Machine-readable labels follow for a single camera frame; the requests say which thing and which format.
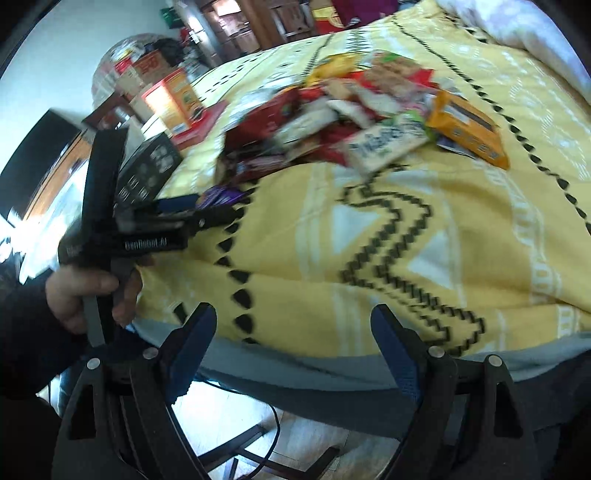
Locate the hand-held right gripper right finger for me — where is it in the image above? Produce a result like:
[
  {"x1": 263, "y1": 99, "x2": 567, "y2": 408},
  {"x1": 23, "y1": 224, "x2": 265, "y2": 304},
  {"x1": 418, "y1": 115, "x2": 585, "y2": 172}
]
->
[{"x1": 370, "y1": 304, "x2": 539, "y2": 480}]

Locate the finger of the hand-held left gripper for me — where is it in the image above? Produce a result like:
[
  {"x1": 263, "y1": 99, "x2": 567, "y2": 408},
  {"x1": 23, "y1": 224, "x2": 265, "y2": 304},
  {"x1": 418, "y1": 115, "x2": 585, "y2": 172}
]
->
[
  {"x1": 185, "y1": 205, "x2": 237, "y2": 230},
  {"x1": 154, "y1": 194, "x2": 200, "y2": 217}
]

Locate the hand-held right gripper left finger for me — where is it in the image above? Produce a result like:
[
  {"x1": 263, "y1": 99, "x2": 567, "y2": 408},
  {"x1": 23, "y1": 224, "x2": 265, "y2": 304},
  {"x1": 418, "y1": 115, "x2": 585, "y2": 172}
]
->
[{"x1": 51, "y1": 302, "x2": 218, "y2": 480}]

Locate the purple snack packet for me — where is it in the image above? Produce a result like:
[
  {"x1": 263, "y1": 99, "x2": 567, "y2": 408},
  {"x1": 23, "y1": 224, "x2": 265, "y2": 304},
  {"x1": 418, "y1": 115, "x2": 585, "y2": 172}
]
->
[{"x1": 196, "y1": 185, "x2": 245, "y2": 208}]

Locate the person's left forearm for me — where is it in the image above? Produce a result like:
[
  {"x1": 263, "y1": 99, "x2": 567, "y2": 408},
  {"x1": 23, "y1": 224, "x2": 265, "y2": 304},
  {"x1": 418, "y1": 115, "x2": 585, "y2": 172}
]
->
[{"x1": 0, "y1": 272, "x2": 93, "y2": 402}]

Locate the person's left hand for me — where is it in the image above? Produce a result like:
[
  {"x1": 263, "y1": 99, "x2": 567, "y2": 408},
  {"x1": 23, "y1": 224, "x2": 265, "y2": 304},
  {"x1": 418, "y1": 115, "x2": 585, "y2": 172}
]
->
[{"x1": 46, "y1": 263, "x2": 144, "y2": 334}]

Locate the wooden dresser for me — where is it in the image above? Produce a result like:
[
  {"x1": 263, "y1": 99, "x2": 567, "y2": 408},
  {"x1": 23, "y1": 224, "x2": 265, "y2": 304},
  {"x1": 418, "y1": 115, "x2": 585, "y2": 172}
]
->
[{"x1": 23, "y1": 134, "x2": 93, "y2": 224}]

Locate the black printed box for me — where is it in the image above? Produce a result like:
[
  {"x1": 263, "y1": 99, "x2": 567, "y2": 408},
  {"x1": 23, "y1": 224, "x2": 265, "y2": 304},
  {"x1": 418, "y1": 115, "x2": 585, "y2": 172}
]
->
[{"x1": 113, "y1": 134, "x2": 183, "y2": 206}]

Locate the dark wooden table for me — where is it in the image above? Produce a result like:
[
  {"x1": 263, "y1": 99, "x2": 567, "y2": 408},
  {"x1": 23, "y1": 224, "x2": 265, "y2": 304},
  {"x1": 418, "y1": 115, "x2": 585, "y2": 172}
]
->
[{"x1": 83, "y1": 92, "x2": 139, "y2": 134}]

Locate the black monitor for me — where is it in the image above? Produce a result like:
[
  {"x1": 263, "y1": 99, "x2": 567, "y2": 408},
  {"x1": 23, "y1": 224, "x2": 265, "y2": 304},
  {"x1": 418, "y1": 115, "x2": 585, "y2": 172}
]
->
[{"x1": 0, "y1": 110, "x2": 81, "y2": 217}]

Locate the red flat box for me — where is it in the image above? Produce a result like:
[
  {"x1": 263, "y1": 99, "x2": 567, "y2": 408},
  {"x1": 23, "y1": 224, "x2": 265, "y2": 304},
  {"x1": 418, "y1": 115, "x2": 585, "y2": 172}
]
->
[{"x1": 171, "y1": 99, "x2": 229, "y2": 151}]

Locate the grey mattress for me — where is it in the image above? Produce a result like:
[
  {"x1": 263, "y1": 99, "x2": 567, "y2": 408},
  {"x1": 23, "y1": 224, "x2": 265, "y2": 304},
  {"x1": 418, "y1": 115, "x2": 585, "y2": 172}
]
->
[{"x1": 136, "y1": 318, "x2": 591, "y2": 432}]

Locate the dark wooden stool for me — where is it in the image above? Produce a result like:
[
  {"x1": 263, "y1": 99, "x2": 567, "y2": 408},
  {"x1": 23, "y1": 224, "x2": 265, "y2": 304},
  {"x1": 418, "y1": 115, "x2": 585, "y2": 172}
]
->
[{"x1": 198, "y1": 425, "x2": 342, "y2": 480}]

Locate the orange red carton box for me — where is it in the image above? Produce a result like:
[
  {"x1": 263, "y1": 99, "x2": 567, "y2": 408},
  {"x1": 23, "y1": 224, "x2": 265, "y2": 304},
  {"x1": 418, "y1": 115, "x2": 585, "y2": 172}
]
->
[{"x1": 141, "y1": 69, "x2": 204, "y2": 132}]

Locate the yellow patterned blanket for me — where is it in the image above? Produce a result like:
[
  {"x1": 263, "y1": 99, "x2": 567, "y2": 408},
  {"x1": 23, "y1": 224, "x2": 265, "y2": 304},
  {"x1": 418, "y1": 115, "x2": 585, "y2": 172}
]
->
[{"x1": 134, "y1": 0, "x2": 591, "y2": 363}]

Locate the round mirror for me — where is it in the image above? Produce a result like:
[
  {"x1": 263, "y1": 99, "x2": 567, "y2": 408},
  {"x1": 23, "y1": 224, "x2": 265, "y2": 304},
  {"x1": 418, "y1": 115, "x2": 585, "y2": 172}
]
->
[{"x1": 92, "y1": 34, "x2": 162, "y2": 104}]

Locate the pile of mixed snack packets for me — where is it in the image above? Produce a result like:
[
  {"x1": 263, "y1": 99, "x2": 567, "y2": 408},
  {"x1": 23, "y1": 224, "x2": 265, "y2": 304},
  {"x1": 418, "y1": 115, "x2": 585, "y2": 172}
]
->
[{"x1": 215, "y1": 51, "x2": 444, "y2": 183}]

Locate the white green snack packet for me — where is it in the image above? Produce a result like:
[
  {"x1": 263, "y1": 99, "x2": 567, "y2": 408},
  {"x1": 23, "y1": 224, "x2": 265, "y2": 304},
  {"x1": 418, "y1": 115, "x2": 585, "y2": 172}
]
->
[{"x1": 344, "y1": 113, "x2": 428, "y2": 176}]

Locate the wooden cabinet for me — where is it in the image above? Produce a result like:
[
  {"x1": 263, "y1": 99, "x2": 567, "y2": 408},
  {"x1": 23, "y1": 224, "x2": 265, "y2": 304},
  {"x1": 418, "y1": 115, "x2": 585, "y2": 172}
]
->
[{"x1": 185, "y1": 0, "x2": 319, "y2": 65}]

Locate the red yellow gift box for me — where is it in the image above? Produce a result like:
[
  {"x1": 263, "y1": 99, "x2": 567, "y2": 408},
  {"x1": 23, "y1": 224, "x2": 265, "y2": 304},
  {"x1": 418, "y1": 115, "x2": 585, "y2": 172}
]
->
[{"x1": 309, "y1": 0, "x2": 345, "y2": 33}]

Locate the orange snack box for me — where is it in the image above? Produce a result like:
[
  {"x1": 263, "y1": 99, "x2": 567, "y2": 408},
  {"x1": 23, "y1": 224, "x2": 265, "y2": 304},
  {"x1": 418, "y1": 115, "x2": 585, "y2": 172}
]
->
[{"x1": 425, "y1": 90, "x2": 511, "y2": 169}]

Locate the maroon cloth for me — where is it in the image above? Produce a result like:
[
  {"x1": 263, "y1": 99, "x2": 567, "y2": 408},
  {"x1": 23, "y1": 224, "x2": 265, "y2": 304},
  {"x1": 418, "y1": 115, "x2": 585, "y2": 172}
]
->
[{"x1": 332, "y1": 0, "x2": 400, "y2": 21}]

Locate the white quilt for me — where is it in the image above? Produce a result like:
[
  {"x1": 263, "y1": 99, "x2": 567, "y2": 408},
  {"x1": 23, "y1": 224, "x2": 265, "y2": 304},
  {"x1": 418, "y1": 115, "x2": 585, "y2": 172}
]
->
[{"x1": 436, "y1": 0, "x2": 587, "y2": 70}]

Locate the black cable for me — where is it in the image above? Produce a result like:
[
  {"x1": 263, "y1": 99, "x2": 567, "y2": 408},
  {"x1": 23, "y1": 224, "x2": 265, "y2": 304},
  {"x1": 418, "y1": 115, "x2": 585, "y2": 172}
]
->
[{"x1": 203, "y1": 376, "x2": 283, "y2": 480}]

